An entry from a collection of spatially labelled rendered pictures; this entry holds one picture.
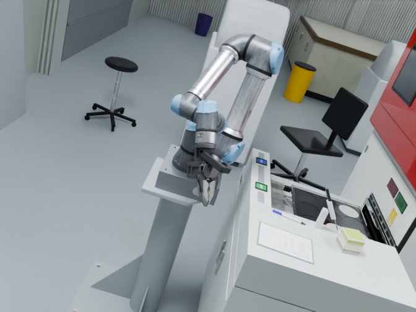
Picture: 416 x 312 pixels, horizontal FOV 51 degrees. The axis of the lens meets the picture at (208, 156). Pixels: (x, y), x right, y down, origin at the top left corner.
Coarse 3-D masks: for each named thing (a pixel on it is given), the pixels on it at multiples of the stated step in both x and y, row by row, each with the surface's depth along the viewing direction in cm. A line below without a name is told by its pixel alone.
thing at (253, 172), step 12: (252, 156) 217; (264, 156) 221; (252, 168) 204; (264, 168) 208; (252, 180) 193; (264, 180) 197; (252, 192) 184; (264, 192) 187; (264, 204) 178; (240, 216) 189
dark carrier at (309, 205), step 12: (300, 192) 211; (300, 204) 200; (312, 204) 203; (324, 204) 207; (336, 204) 211; (348, 204) 214; (300, 216) 190; (312, 216) 193; (336, 216) 200; (348, 216) 203; (360, 216) 207; (360, 228) 197
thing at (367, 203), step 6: (366, 198) 218; (366, 204) 215; (372, 210) 207; (372, 216) 205; (366, 222) 210; (378, 222) 198; (378, 228) 195; (372, 234) 201; (378, 234) 193; (384, 234) 190; (384, 240) 186
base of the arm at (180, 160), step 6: (180, 150) 193; (186, 150) 190; (174, 156) 196; (180, 156) 193; (186, 156) 190; (192, 156) 190; (174, 162) 194; (180, 162) 192; (186, 162) 191; (180, 168) 192; (186, 168) 191
